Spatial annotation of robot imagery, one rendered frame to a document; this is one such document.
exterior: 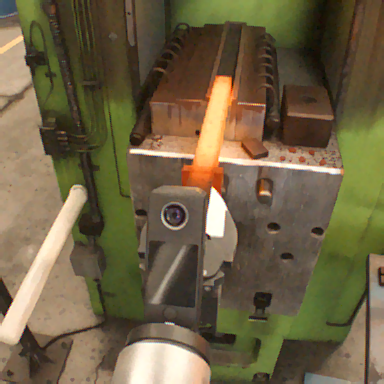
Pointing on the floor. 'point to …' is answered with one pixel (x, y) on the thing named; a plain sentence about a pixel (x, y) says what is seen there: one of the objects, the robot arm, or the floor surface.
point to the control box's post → (25, 327)
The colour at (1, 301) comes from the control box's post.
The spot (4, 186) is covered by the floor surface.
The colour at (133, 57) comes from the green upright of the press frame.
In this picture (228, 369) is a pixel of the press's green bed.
